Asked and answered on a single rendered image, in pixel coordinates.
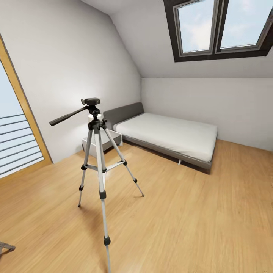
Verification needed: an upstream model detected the camera tripod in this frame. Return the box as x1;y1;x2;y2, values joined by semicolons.
49;97;144;273

